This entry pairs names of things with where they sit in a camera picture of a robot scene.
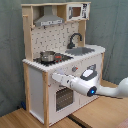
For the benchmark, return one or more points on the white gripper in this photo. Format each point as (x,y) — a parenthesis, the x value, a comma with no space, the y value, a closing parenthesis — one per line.
(65,80)

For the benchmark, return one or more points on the white oven door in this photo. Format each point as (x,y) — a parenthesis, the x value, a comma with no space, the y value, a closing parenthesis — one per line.
(62,100)

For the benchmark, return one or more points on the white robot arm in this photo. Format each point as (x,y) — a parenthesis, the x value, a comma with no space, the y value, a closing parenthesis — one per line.
(87,85)

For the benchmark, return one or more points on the wooden toy kitchen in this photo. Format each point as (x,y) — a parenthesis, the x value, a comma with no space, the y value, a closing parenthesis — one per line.
(38,78)

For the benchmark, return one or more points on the right stove knob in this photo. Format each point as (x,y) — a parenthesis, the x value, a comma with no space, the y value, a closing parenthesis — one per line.
(74,69)

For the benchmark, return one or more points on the black toy stovetop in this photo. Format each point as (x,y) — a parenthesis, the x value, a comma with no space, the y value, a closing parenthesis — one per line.
(58,59)

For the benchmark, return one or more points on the silver toy pot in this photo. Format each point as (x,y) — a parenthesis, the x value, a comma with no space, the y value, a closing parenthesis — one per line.
(47,56)

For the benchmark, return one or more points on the grey toy sink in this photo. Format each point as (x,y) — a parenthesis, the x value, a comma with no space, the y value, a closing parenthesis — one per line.
(79,51)

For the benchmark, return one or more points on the black toy faucet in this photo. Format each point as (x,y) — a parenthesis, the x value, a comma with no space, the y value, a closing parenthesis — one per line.
(72,40)

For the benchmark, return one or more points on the grey range hood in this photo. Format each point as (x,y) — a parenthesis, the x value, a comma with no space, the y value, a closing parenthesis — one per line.
(48,17)

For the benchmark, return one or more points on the toy microwave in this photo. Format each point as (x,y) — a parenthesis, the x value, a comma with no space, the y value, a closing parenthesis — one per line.
(77,11)

